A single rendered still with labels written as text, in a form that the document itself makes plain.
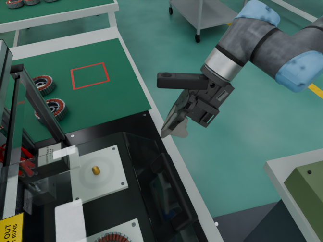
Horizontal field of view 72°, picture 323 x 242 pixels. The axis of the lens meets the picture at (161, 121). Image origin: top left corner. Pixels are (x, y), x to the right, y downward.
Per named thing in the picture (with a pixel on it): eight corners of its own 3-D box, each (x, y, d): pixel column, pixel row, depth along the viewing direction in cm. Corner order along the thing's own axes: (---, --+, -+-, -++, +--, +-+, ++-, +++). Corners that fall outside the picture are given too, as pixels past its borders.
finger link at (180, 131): (177, 151, 57) (198, 126, 53) (157, 141, 55) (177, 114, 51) (176, 144, 60) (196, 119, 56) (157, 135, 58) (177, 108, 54)
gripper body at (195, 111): (204, 130, 53) (238, 90, 48) (174, 114, 51) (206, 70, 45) (199, 115, 59) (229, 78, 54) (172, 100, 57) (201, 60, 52)
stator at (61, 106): (74, 109, 87) (70, 102, 85) (53, 128, 81) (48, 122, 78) (53, 101, 91) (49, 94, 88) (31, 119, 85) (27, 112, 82)
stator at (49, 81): (27, 86, 99) (23, 79, 96) (53, 78, 102) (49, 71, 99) (30, 101, 92) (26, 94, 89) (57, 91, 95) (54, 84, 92)
